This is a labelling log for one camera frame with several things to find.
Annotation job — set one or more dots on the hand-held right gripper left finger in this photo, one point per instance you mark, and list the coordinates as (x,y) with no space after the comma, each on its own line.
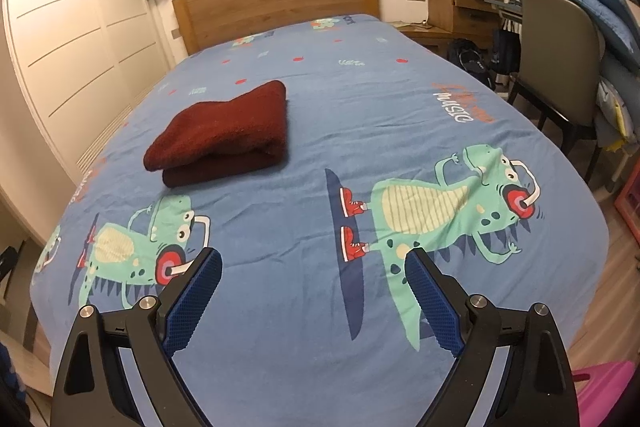
(195,302)

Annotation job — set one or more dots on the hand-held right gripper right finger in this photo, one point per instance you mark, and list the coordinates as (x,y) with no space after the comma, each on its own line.
(435,307)

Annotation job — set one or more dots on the dark red knit sweater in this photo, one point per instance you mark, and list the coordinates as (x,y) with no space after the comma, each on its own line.
(220,132)

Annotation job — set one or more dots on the pink plastic stool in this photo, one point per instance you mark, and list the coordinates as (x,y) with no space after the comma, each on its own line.
(600,387)

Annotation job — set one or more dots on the black chair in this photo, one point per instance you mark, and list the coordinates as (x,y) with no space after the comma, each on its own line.
(10,272)

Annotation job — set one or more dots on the blue printed bed sheet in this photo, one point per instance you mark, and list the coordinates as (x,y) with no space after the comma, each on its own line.
(310,117)

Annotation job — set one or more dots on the black backpack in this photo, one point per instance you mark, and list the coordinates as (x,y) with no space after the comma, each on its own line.
(470,62)

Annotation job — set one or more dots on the dark tote bag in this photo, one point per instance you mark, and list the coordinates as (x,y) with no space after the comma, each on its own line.
(506,54)

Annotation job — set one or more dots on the wooden nightstand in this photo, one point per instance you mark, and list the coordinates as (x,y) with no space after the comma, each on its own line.
(425,37)

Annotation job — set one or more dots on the grey upholstered chair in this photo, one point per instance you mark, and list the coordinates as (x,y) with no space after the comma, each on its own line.
(557,52)

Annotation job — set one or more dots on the white wardrobe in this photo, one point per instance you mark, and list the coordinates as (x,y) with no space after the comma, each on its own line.
(75,37)

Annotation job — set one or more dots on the wooden dresser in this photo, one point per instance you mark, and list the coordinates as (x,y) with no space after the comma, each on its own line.
(457,9)

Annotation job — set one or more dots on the grey desk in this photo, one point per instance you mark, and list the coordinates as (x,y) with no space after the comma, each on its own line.
(505,4)

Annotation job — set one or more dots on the wooden headboard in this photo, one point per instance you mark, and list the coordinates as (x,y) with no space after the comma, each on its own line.
(275,2)

